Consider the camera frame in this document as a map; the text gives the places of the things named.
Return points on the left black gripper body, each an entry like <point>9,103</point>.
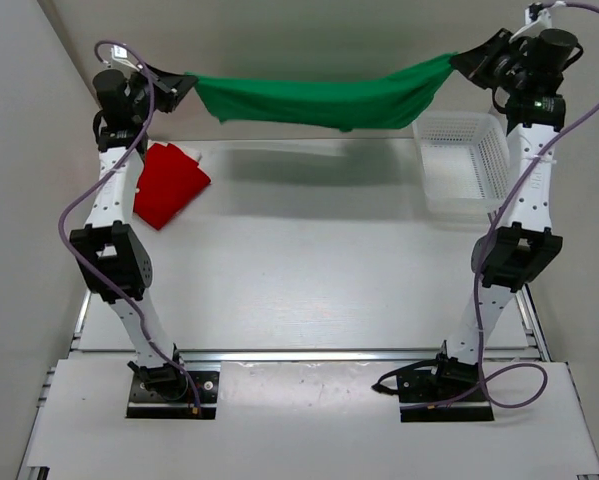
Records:
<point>141,95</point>

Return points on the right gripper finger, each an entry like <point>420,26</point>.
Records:
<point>473,64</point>
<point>485,80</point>

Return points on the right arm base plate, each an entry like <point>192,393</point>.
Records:
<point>438,390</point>

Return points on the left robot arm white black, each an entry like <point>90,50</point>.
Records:
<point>113,261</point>

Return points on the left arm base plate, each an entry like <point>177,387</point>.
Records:
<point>165,394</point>

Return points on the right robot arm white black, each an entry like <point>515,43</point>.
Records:
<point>520,243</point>

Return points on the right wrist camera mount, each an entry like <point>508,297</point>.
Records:
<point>537,17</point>

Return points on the aluminium table rail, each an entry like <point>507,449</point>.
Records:
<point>311,356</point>

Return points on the white t shirt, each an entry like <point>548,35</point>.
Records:
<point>189,152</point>

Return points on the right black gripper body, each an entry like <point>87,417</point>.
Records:
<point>513,75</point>

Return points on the red t shirt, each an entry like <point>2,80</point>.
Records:
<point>167,185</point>

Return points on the white plastic basket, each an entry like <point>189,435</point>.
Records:
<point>464,162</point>

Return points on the green t shirt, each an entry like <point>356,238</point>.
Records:
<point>391,102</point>

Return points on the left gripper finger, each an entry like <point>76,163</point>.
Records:
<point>175,85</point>
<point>169,101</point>

